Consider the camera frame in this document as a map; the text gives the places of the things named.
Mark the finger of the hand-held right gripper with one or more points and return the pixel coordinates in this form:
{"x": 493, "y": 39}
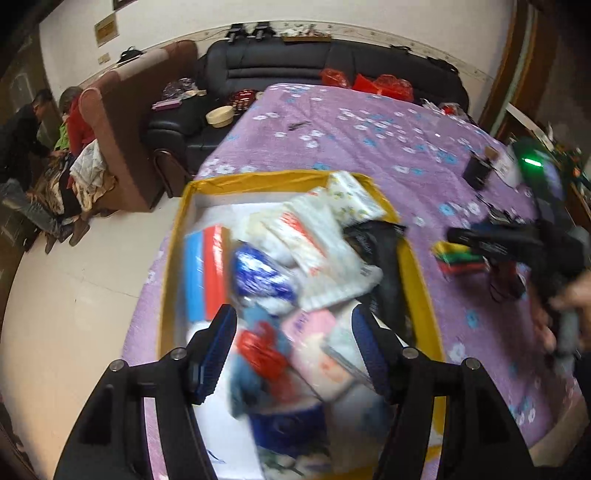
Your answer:
{"x": 494, "y": 226}
{"x": 489, "y": 242}

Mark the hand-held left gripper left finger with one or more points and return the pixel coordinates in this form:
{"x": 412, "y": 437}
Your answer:
{"x": 214, "y": 355}

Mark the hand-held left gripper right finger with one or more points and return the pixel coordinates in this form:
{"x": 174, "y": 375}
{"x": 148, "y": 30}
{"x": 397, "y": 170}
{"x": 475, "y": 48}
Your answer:
{"x": 371, "y": 355}

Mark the multicoloured cloth pack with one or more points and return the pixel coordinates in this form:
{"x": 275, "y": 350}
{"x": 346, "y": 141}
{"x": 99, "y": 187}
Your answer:
{"x": 455, "y": 261}

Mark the pink tissue pack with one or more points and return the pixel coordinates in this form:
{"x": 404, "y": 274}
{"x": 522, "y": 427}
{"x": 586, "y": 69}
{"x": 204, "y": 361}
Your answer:
{"x": 314, "y": 350}

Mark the yellow cardboard box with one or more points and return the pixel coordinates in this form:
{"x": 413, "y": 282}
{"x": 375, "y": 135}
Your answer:
{"x": 422, "y": 295}

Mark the red and blue cloth pack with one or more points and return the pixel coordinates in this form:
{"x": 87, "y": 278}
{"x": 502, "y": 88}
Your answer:
{"x": 205, "y": 277}

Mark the blue printed packet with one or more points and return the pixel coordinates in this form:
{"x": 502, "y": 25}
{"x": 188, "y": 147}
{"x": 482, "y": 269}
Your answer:
{"x": 286, "y": 427}

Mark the white packet red label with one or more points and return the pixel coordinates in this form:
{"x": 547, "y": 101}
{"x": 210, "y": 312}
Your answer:
{"x": 323, "y": 258}

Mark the person's right hand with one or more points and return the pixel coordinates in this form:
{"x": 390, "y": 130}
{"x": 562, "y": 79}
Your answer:
{"x": 575, "y": 295}

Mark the black electric motor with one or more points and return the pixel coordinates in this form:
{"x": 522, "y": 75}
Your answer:
{"x": 478, "y": 173}

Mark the black wipes packet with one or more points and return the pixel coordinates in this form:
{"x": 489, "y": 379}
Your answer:
{"x": 383, "y": 267}

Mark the blue white crinkled packet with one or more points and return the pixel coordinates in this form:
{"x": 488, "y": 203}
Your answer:
{"x": 258, "y": 277}

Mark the white floral tissue pack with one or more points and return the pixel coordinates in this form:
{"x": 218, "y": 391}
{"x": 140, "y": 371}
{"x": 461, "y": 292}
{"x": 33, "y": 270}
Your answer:
{"x": 353, "y": 196}

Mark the purple floral tablecloth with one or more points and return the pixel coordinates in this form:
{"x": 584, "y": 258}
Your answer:
{"x": 369, "y": 138}

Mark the red plastic bag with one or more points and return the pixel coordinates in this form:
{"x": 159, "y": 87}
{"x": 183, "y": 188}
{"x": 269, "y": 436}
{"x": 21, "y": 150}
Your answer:
{"x": 334, "y": 77}
{"x": 388, "y": 85}

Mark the beige quilted jacket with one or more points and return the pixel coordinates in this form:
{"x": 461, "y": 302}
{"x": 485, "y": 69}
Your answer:
{"x": 92, "y": 175}

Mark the patterned brown blanket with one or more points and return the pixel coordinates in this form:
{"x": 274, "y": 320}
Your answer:
{"x": 51, "y": 194}

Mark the brown armchair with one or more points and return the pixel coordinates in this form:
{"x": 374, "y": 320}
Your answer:
{"x": 124, "y": 138}

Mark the beige round bowl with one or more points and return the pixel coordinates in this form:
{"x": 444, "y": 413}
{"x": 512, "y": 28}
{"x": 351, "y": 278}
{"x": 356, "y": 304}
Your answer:
{"x": 220, "y": 116}

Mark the pink case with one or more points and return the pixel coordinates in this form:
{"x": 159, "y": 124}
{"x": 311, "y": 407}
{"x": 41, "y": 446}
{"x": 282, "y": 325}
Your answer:
{"x": 167, "y": 105}

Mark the dark red basket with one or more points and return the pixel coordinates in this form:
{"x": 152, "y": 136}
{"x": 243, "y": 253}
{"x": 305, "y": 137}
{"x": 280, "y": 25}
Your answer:
{"x": 242, "y": 100}

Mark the wooden board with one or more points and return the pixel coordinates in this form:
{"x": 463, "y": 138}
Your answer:
{"x": 307, "y": 37}

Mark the clear crinkled bag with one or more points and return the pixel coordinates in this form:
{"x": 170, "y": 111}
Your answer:
{"x": 180, "y": 88}

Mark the black leather sofa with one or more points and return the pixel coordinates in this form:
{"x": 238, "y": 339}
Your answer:
{"x": 277, "y": 64}

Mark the black device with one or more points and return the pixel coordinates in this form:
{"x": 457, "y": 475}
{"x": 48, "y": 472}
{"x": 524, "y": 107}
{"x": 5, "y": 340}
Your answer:
{"x": 262, "y": 31}
{"x": 236, "y": 33}

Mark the wooden cabinet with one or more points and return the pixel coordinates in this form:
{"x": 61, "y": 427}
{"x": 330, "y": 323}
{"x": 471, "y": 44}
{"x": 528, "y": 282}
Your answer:
{"x": 23, "y": 69}

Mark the wall plaque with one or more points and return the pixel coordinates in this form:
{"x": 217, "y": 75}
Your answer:
{"x": 105, "y": 30}

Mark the framed wall picture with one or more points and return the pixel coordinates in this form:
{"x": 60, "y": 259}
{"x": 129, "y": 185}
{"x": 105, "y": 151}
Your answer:
{"x": 124, "y": 3}

